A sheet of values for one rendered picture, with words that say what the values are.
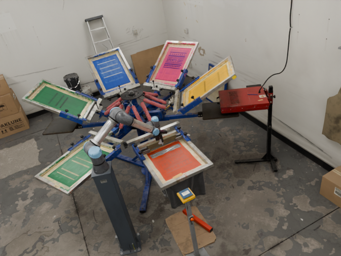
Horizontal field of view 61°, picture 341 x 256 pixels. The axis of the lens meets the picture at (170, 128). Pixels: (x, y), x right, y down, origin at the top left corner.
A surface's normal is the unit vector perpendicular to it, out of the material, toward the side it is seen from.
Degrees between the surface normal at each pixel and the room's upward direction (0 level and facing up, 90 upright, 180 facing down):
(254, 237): 0
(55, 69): 90
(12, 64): 90
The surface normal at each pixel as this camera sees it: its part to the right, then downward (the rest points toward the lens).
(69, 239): -0.16, -0.82
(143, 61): 0.39, 0.26
